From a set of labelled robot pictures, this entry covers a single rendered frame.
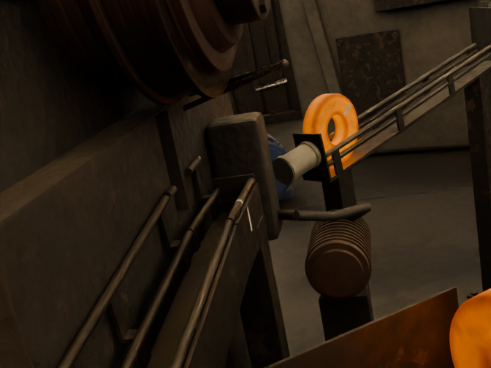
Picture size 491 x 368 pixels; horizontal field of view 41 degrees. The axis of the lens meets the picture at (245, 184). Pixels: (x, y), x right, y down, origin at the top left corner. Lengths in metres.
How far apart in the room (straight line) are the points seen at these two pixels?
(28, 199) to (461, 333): 0.41
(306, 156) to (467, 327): 0.78
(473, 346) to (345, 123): 0.90
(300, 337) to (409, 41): 1.99
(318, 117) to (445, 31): 2.24
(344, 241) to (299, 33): 2.54
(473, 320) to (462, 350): 0.04
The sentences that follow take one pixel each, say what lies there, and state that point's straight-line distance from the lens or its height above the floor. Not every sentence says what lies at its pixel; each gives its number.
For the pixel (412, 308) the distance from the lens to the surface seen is 0.62.
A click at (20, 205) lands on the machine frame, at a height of 0.87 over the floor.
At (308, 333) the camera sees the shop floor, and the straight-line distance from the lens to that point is 2.05.
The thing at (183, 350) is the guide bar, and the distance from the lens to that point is 0.70.
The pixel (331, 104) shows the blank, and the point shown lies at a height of 0.76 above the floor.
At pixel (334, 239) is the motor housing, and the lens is 1.28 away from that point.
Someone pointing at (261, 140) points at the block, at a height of 0.76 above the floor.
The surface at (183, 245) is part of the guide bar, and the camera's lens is 0.92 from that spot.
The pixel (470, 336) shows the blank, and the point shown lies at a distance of 0.60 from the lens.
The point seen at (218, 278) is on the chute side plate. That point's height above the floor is 0.69.
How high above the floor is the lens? 1.02
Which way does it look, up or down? 16 degrees down
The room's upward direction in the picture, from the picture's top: 11 degrees counter-clockwise
